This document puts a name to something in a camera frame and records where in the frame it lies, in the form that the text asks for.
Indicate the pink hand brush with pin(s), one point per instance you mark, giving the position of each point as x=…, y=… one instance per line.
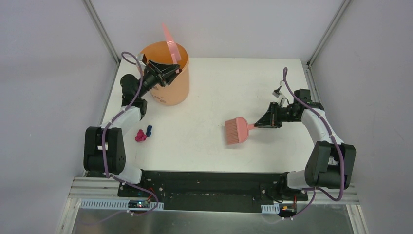
x=237, y=130

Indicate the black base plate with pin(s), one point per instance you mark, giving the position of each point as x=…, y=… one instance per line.
x=243, y=192

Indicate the aluminium frame rail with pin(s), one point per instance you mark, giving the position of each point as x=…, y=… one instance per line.
x=101, y=188

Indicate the right white cable duct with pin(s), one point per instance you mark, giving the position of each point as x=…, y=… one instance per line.
x=270, y=209

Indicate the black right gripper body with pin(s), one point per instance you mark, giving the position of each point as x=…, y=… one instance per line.
x=278, y=114

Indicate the blue paper scrap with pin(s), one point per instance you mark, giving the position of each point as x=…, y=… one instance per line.
x=149, y=130

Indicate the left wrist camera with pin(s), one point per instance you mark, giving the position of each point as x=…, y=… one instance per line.
x=142, y=59

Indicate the orange plastic bucket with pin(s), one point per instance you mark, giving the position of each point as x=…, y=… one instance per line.
x=178, y=91

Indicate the pink dustpan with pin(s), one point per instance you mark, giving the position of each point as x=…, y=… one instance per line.
x=172, y=46

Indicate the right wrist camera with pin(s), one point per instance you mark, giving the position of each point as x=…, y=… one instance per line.
x=277, y=93

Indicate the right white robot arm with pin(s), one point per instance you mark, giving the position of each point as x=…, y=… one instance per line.
x=331, y=161

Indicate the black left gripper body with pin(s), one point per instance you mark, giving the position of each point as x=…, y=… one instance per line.
x=159, y=73

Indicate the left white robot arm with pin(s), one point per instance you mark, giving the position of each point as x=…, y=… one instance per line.
x=104, y=148

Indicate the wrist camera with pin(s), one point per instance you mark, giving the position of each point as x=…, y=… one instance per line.
x=142, y=59
x=277, y=93

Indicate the left white cable duct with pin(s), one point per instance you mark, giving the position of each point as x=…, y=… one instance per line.
x=121, y=204

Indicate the white cable duct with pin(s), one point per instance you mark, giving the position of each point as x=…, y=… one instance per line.
x=121, y=204
x=270, y=209

